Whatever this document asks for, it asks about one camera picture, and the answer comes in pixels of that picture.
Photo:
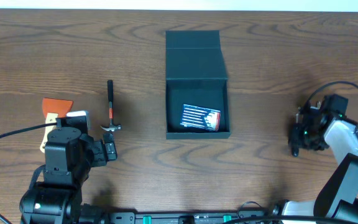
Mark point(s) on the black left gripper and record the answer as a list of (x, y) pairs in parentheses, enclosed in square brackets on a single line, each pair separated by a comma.
[(109, 149)]

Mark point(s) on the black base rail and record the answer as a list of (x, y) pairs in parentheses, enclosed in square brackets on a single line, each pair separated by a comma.
[(183, 218)]

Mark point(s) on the black open gift box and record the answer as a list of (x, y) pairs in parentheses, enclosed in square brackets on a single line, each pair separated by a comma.
[(195, 75)]

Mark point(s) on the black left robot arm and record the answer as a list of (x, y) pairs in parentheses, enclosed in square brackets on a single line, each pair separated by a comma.
[(54, 194)]

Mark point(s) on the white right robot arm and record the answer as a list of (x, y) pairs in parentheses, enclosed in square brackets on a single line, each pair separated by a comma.
[(339, 197)]

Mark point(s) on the blue precision screwdriver set case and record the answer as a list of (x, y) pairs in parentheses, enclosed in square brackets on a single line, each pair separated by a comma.
[(201, 118)]

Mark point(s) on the orange scraper wooden handle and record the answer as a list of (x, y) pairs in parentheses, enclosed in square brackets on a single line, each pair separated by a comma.
[(52, 109)]

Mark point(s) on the black yellow screwdriver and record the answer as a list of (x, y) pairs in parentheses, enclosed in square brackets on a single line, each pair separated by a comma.
[(295, 150)]

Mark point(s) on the small claw hammer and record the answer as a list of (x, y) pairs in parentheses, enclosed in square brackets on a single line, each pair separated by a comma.
[(112, 127)]

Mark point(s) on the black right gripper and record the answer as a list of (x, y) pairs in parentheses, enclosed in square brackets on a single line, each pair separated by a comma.
[(295, 139)]

